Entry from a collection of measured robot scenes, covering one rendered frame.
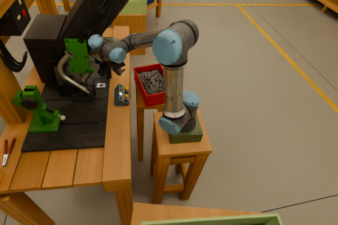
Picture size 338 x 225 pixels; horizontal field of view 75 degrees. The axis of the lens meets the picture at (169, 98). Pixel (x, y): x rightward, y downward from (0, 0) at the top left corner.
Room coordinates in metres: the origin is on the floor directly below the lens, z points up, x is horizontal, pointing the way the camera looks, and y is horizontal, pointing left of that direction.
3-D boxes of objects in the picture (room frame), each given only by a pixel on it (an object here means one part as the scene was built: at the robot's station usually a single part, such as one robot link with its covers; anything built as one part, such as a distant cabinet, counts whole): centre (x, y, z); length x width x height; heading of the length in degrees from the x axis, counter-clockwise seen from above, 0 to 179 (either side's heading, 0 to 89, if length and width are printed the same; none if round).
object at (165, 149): (0.82, -0.10, 0.83); 0.32 x 0.32 x 0.04; 14
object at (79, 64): (1.04, 0.57, 1.17); 0.13 x 0.12 x 0.20; 13
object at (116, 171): (1.16, 0.37, 0.82); 1.50 x 0.14 x 0.15; 13
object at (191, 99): (0.81, -0.10, 1.10); 0.13 x 0.12 x 0.14; 152
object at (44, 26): (1.17, 0.80, 1.07); 0.30 x 0.18 x 0.34; 13
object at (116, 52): (0.91, 0.30, 1.31); 0.11 x 0.11 x 0.08; 62
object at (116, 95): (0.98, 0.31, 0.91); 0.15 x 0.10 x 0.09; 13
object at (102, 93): (1.10, 0.64, 0.89); 1.10 x 0.42 x 0.02; 13
